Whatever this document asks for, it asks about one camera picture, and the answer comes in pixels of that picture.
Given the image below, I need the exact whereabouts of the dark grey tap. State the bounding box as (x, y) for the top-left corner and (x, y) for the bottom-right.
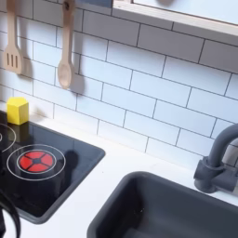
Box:
(193, 123), (238, 194)

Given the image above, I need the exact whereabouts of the red stove burner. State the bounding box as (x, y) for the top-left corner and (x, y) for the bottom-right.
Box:
(18, 151), (55, 174)

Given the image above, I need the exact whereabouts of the yellow block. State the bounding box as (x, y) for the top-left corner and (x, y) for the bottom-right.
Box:
(6, 96), (30, 126)

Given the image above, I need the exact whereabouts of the dark grey sink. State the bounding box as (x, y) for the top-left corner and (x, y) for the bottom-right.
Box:
(86, 170), (238, 238)

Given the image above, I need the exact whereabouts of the black toy stove top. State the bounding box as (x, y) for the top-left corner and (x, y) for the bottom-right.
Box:
(0, 110), (106, 225)

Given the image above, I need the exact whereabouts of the wooden spoon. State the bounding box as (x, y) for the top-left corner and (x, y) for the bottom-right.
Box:
(57, 0), (76, 90)

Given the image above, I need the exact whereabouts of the wooden slotted spatula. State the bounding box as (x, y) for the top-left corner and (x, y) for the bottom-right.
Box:
(2, 0), (25, 75)

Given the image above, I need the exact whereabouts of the wooden kitchen frame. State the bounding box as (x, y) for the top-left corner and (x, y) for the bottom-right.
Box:
(112, 0), (238, 47)

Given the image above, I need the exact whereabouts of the thin black cable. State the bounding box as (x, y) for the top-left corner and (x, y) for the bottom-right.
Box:
(0, 189), (22, 238)

